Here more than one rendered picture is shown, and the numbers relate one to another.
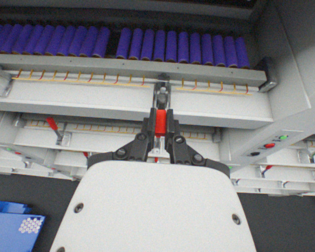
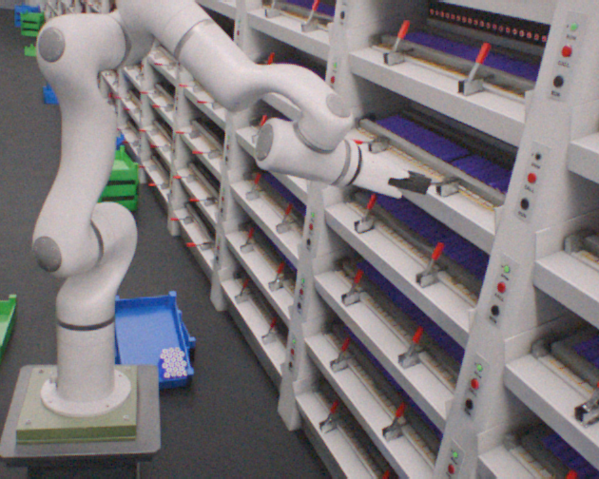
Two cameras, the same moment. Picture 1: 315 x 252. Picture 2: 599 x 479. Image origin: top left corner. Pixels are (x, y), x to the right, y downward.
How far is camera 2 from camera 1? 1.21 m
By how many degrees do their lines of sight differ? 56
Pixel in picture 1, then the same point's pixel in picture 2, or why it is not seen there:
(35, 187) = (222, 349)
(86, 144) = (374, 241)
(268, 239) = not seen: outside the picture
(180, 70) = (470, 181)
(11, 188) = (199, 323)
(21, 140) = (333, 209)
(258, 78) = not seen: hidden behind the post
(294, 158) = (570, 408)
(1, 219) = (164, 325)
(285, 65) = not seen: hidden behind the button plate
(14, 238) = (143, 357)
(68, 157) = (334, 281)
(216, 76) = (485, 192)
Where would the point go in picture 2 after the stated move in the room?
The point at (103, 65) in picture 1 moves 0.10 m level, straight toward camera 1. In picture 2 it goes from (434, 161) to (408, 168)
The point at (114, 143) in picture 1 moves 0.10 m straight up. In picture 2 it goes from (395, 256) to (404, 213)
